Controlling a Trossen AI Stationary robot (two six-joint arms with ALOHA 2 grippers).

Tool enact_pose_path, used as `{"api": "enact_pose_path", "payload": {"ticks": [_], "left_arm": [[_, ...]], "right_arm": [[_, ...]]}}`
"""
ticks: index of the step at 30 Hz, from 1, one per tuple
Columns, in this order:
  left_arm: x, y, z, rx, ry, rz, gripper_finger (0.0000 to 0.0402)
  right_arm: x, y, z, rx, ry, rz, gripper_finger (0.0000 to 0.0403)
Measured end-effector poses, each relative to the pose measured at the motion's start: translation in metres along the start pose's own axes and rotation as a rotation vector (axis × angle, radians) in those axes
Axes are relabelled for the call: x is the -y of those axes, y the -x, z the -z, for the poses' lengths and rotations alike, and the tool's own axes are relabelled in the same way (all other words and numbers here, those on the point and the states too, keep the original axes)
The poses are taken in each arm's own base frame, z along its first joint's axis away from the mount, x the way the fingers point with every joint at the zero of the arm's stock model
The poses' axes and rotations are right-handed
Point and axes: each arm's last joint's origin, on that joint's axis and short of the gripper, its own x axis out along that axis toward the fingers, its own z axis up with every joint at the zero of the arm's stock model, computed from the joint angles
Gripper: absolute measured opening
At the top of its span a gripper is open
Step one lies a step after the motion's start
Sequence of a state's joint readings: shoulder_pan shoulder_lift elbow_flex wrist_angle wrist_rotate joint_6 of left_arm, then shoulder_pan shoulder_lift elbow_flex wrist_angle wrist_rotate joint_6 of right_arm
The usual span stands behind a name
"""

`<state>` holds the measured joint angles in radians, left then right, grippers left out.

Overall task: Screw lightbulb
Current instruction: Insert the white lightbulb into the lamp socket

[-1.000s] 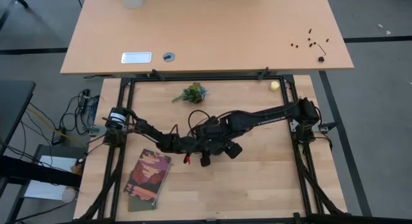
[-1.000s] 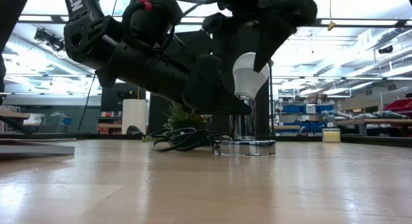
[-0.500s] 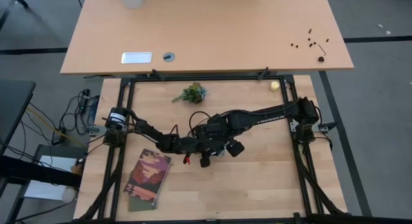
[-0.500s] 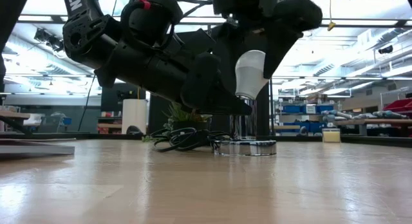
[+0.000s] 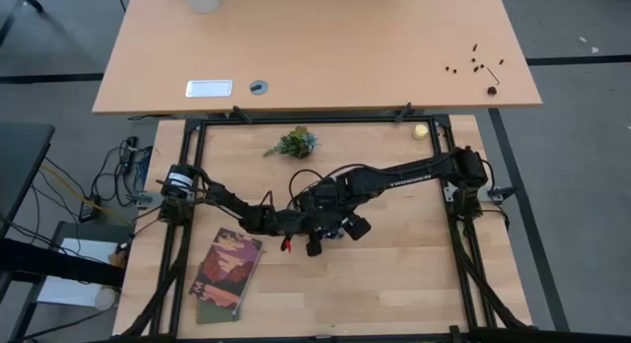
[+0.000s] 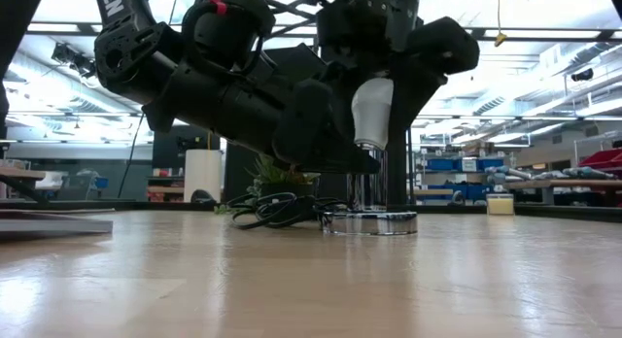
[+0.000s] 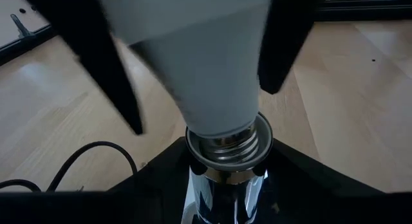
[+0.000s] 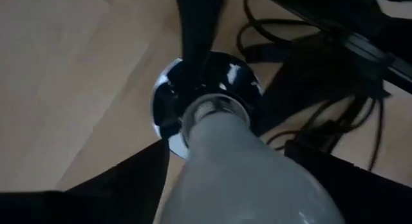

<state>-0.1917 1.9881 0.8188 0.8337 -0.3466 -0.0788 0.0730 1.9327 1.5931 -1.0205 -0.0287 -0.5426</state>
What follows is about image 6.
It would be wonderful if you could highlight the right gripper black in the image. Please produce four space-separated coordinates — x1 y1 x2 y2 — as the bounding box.
318 0 480 140

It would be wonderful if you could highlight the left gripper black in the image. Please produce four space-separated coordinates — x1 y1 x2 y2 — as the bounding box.
271 78 383 175

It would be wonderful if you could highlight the white lightbulb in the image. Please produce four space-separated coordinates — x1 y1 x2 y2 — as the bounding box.
351 77 396 151

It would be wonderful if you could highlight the chrome lamp base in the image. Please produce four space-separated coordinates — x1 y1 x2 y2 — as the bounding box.
320 142 419 237

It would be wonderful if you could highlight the succulent plant in black pot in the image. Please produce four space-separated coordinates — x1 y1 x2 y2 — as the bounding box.
213 152 322 216

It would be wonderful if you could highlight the blue storage bins shelf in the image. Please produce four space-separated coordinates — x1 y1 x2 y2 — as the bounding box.
420 155 507 203

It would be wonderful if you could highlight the yellow hanging plug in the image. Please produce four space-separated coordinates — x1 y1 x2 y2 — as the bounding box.
494 0 509 48

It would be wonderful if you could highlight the black office chair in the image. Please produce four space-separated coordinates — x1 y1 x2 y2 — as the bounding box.
190 188 218 206

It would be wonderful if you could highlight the black monitor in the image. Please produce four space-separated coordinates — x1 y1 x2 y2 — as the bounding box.
152 125 221 170

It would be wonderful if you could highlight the wooden bench with grey parts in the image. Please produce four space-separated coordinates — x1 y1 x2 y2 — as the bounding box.
504 166 622 207

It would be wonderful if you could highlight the red storage bins shelf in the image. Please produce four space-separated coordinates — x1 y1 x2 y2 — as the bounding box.
576 148 622 172

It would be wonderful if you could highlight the black ceiling device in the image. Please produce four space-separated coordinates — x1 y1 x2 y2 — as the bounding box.
51 42 97 80

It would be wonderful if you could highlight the notebook with landscape cover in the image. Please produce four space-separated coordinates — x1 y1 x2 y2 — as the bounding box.
0 209 116 242

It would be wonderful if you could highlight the long wooden workbench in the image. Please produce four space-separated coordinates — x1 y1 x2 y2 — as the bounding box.
0 166 48 206

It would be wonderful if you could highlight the black lamp power cable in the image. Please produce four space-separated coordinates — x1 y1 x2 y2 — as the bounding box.
227 191 349 231

